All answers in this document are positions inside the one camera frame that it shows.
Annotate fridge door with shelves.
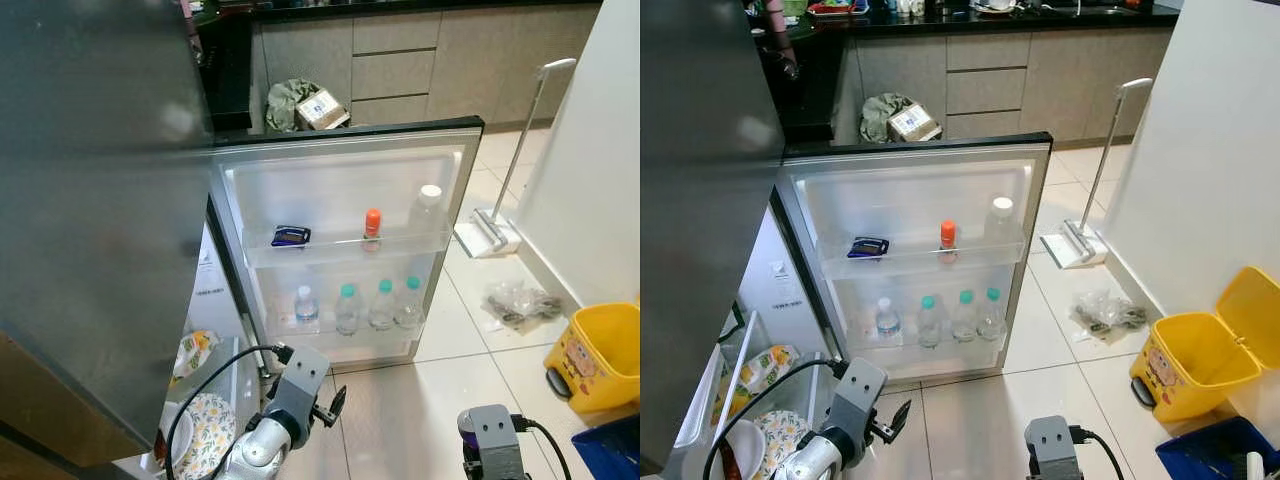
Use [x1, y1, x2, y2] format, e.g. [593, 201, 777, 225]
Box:
[770, 132, 1053, 391]
[205, 117, 486, 374]

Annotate yellow-green snack packet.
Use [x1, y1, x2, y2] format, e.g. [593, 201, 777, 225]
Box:
[172, 330, 219, 381]
[740, 345, 801, 393]

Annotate floral patterned plate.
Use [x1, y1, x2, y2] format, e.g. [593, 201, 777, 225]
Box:
[750, 410, 806, 480]
[178, 392, 238, 480]

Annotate white flat mop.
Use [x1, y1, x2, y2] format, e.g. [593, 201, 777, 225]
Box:
[1040, 77, 1153, 269]
[455, 57, 579, 259]

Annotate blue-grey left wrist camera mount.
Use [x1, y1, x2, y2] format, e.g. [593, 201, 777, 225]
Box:
[265, 346, 331, 446]
[825, 358, 889, 463]

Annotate blue plastic tray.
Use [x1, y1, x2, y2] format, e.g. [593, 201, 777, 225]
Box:
[572, 415, 641, 480]
[1155, 415, 1280, 480]

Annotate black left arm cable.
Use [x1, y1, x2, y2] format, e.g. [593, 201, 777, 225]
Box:
[703, 358, 851, 480]
[163, 345, 296, 480]

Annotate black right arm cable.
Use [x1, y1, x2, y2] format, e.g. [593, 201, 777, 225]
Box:
[512, 415, 573, 480]
[1070, 426, 1126, 480]

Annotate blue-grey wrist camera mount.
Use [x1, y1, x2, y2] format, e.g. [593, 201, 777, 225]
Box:
[1023, 416, 1081, 480]
[825, 358, 889, 463]
[465, 405, 526, 480]
[265, 346, 331, 446]

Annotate flat clear plastic bag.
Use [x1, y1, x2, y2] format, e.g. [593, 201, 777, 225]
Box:
[1072, 290, 1151, 336]
[483, 280, 564, 331]

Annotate water bottle blue label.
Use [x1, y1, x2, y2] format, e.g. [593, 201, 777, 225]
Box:
[874, 297, 901, 346]
[293, 285, 321, 334]

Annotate large bottle white cap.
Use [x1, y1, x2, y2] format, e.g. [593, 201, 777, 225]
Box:
[408, 184, 446, 241]
[985, 197, 1023, 251]

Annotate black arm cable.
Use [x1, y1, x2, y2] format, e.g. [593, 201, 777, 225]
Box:
[163, 345, 296, 480]
[1070, 426, 1126, 480]
[703, 358, 851, 480]
[512, 415, 573, 480]

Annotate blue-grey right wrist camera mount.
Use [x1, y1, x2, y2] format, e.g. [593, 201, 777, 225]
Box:
[1023, 416, 1081, 480]
[465, 405, 526, 480]

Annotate green-grey bag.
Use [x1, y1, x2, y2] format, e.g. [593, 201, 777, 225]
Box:
[264, 78, 321, 134]
[860, 92, 911, 146]

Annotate water bottle teal cap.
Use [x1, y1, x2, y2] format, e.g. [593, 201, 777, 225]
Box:
[978, 288, 1006, 341]
[952, 290, 978, 343]
[370, 279, 396, 331]
[397, 276, 426, 329]
[335, 284, 361, 336]
[917, 295, 943, 348]

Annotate yellow pedal bin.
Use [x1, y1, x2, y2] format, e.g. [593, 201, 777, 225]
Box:
[545, 300, 641, 416]
[1130, 265, 1280, 421]

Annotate white bowl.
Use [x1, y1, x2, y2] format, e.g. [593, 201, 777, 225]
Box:
[715, 420, 766, 480]
[160, 400, 196, 471]

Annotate cardboard box white label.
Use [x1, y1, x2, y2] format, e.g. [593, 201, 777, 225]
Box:
[887, 103, 943, 143]
[296, 87, 353, 131]

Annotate grey kitchen cabinets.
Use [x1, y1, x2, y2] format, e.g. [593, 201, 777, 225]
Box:
[760, 0, 1176, 146]
[195, 0, 606, 136]

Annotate grey steel fridge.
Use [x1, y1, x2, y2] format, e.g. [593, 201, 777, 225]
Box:
[0, 0, 276, 480]
[640, 0, 841, 480]

